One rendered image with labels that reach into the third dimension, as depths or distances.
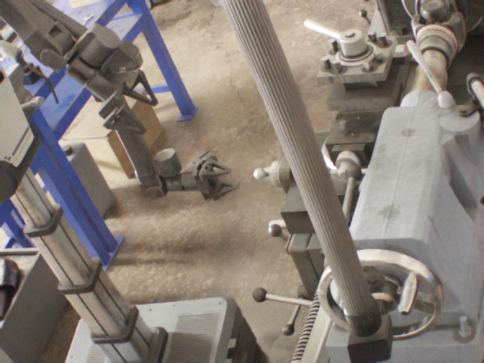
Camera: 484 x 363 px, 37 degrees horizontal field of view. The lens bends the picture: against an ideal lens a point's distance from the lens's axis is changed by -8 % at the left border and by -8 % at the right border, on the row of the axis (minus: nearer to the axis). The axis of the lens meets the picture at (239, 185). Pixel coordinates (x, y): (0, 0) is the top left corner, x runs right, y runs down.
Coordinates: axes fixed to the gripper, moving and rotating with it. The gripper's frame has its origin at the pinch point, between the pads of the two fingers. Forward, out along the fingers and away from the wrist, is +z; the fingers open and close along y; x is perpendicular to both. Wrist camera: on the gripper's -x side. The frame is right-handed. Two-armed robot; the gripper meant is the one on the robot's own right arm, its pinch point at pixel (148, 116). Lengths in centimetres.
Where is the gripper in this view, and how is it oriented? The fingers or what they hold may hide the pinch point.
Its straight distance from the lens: 154.0
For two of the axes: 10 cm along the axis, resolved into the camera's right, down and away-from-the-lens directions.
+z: 7.6, 5.6, 3.3
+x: -6.3, 5.1, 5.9
